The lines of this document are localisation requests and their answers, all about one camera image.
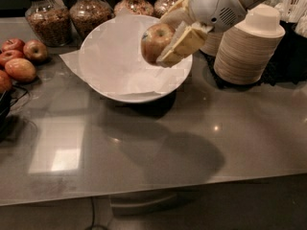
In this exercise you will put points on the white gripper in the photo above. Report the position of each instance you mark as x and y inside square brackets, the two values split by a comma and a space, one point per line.
[213, 8]

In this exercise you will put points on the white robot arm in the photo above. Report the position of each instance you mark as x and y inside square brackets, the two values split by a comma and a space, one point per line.
[193, 20]

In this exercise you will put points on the white bowl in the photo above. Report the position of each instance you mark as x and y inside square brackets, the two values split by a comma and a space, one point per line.
[105, 64]

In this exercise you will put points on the red apple top right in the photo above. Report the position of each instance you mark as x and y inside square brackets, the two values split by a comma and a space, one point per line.
[35, 51]

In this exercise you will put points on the large red-yellow apple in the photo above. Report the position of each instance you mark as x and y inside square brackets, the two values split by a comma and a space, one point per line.
[20, 69]

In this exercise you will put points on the red apple top left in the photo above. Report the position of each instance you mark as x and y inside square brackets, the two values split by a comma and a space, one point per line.
[13, 44]

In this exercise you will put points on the red apple middle left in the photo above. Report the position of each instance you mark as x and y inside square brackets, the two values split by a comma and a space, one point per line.
[8, 55]

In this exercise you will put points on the red apple at edge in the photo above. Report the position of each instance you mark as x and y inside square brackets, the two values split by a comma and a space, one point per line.
[5, 82]

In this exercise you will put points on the front stack paper bowls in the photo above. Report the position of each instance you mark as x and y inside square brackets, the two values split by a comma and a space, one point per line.
[246, 48]

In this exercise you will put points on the white paper liner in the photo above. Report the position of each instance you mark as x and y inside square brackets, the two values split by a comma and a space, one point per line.
[112, 55]

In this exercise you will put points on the black tray under bowls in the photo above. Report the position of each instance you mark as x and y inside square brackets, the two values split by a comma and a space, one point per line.
[289, 62]

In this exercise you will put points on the white napkins and stirrers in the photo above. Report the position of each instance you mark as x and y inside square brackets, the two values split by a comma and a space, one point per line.
[290, 12]

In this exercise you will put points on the left glass cereal jar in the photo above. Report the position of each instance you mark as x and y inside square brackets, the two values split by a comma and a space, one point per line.
[50, 21]

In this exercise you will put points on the black wire basket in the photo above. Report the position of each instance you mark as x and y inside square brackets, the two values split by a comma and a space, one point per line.
[11, 104]

